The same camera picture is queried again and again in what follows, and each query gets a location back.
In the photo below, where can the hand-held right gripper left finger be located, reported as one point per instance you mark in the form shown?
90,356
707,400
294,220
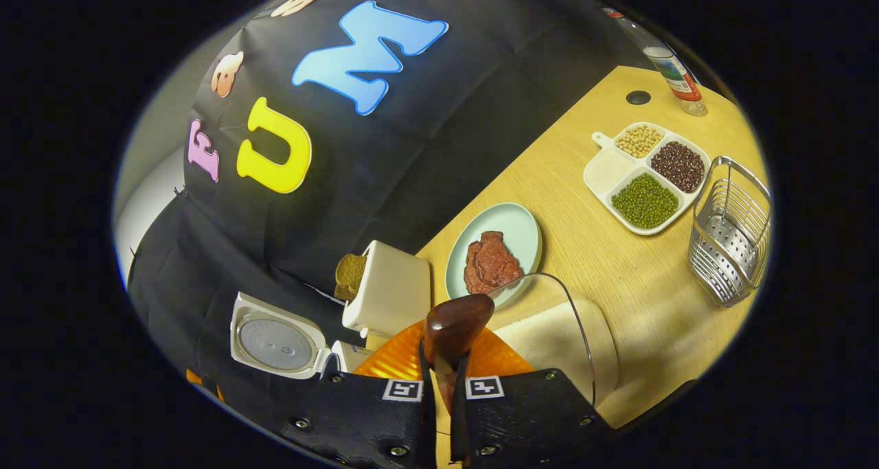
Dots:
364,421

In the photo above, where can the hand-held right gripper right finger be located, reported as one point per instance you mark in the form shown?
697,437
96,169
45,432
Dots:
522,421

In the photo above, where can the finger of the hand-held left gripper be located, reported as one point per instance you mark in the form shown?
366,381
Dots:
196,378

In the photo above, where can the white rice cooker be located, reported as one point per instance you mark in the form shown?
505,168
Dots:
275,342

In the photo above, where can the dark wooden spoon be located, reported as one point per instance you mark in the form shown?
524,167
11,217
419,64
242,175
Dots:
457,321

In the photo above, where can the white rice heap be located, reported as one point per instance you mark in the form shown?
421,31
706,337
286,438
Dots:
608,170

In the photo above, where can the white toaster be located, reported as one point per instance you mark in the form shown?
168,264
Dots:
395,290

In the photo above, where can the brown bread slice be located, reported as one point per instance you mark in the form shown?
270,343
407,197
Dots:
350,277

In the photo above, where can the raw red meat piece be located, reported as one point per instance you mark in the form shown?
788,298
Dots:
491,263

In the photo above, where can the pale green round plate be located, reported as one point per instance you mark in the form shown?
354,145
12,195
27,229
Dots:
508,222

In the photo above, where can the green mung bean heap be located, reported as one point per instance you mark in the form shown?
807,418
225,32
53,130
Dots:
644,201

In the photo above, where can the black backdrop cloth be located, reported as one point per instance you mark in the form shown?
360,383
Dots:
412,146

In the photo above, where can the dark red bean heap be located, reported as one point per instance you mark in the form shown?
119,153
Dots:
678,167

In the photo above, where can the yellow soybean heap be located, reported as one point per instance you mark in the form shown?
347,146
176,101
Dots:
638,141

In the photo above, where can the white divided grain tray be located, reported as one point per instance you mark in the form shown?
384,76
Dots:
676,136

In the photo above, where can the black desk grommet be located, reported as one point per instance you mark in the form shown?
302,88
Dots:
638,97

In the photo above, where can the clear plastic drink bottle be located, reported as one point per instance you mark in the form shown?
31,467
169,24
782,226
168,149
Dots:
676,71

